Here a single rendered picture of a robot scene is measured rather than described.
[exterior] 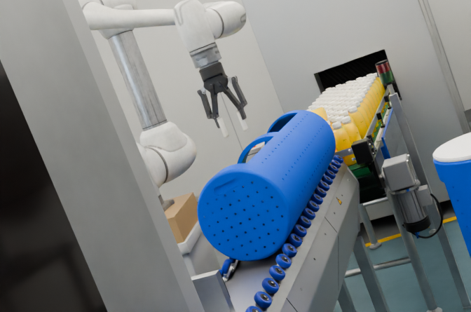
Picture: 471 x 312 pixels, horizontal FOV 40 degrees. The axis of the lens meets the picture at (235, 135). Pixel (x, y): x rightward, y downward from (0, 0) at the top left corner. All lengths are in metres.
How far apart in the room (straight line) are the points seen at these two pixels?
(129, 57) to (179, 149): 0.39
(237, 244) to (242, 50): 5.05
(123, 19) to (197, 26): 0.34
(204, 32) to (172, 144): 0.60
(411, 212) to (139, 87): 1.28
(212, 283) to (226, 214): 0.40
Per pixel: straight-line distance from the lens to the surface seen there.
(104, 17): 2.27
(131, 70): 2.47
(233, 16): 2.10
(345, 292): 2.90
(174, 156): 2.44
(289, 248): 1.87
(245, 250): 1.93
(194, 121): 7.04
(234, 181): 1.86
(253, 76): 6.87
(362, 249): 2.80
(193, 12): 2.00
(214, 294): 1.55
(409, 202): 2.90
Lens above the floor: 1.54
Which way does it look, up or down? 7 degrees down
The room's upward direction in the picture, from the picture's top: 21 degrees counter-clockwise
